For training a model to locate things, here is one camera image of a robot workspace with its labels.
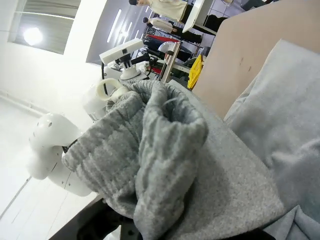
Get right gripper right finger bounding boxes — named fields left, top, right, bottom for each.
left=256, top=228, right=277, bottom=240

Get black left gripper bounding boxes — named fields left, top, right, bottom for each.
left=62, top=139, right=79, bottom=154

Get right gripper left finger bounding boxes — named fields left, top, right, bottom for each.
left=76, top=201, right=141, bottom=240

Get grey shorts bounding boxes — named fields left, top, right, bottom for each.
left=61, top=38, right=320, bottom=240

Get round ceiling lamp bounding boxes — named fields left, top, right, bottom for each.
left=22, top=26, right=44, bottom=46

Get red hanging garment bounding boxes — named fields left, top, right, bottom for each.
left=146, top=34, right=181, bottom=42

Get yellow plastic basket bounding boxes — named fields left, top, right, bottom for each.
left=187, top=54, right=205, bottom=90

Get person in pale top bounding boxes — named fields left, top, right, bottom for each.
left=142, top=16, right=181, bottom=35

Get person in cream shirt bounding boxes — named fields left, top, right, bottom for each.
left=128, top=0, right=193, bottom=23

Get white flat panel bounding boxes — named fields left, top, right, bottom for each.
left=181, top=0, right=213, bottom=33

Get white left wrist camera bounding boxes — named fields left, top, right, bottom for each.
left=99, top=38, right=145, bottom=81

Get wooden frame stand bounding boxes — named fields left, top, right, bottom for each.
left=159, top=41, right=182, bottom=83

